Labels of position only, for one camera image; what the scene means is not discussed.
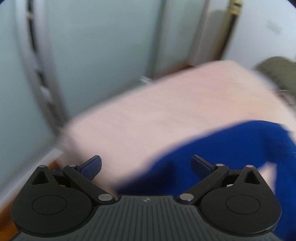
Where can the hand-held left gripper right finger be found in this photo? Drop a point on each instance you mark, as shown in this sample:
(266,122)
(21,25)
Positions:
(200,165)

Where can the olive striped headboard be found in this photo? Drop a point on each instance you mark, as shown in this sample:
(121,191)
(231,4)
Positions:
(279,69)

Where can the brass vertical pole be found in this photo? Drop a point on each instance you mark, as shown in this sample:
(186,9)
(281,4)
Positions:
(232,23)

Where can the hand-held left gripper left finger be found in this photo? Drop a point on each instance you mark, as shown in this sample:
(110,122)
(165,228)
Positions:
(91,168)

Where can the frosted glass sliding door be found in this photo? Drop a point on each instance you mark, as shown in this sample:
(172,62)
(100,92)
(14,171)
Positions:
(180,34)
(13,92)
(104,51)

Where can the blue fleece garment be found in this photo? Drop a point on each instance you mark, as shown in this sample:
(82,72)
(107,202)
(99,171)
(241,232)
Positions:
(219,148)

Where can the pink printed blanket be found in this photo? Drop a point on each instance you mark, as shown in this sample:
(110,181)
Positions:
(161,104)

